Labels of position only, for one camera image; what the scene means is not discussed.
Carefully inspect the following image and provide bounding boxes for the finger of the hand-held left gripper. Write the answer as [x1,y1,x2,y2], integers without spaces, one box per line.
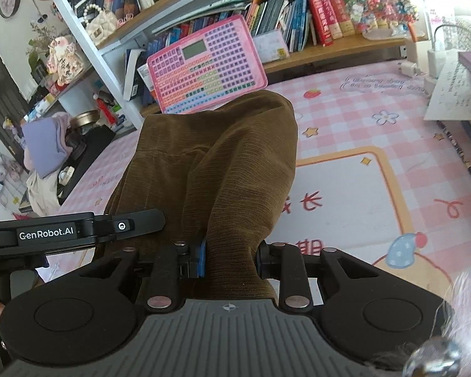
[90,209,166,244]

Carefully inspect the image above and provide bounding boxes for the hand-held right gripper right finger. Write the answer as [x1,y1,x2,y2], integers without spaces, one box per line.
[256,241,381,310]

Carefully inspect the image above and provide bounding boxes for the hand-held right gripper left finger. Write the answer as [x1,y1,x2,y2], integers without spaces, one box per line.
[78,239,208,310]

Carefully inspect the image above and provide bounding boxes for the brown corduroy pants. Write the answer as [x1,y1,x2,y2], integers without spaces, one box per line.
[102,90,299,303]

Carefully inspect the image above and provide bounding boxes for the black box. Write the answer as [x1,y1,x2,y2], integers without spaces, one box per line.
[57,128,117,201]

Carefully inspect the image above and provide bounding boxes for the purple cloth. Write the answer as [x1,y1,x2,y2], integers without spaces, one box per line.
[21,112,73,180]

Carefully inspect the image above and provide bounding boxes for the white jar with green lid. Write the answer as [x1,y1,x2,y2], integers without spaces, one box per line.
[112,105,128,130]

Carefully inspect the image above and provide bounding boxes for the red bottle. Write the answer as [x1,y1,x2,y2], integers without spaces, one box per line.
[93,93,115,128]

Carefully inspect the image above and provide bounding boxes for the bronze bowl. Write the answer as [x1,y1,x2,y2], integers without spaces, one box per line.
[71,111,100,130]

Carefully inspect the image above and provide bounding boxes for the dark wooden door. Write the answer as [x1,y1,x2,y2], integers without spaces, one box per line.
[0,27,36,154]

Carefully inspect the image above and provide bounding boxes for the white and wood bookshelf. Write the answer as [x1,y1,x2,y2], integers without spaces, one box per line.
[21,0,430,127]

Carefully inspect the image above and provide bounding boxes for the pink checked desk mat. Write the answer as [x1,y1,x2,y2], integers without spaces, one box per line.
[35,58,471,311]

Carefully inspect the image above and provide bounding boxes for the pink learning tablet toy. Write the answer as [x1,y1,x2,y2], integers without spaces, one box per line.
[146,14,268,115]

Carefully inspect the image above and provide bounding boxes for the pink figurine decoration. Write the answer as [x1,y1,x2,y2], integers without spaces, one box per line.
[47,35,84,85]

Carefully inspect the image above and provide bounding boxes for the fluffy white pompom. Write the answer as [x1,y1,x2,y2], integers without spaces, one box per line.
[402,265,471,377]

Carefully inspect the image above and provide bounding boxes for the white quilted handbag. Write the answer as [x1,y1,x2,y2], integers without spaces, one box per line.
[82,5,119,46]

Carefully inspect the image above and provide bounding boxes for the clear card box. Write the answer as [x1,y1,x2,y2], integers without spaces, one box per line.
[253,31,290,64]

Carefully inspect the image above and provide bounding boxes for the teal folder stack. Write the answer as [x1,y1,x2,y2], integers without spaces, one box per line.
[151,0,257,36]

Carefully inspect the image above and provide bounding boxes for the white charger plug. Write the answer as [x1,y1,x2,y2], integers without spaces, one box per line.
[396,60,421,78]

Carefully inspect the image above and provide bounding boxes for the handwritten paper sheet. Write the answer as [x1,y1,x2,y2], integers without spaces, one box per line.
[424,53,471,122]

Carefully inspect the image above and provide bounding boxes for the row of colourful books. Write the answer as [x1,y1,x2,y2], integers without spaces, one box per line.
[122,0,389,101]

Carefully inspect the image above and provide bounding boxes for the white power adapter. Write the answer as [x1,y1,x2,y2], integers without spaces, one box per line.
[427,48,449,78]

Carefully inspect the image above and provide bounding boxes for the colourful bead tree ornament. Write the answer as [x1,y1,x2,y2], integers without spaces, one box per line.
[345,0,419,42]

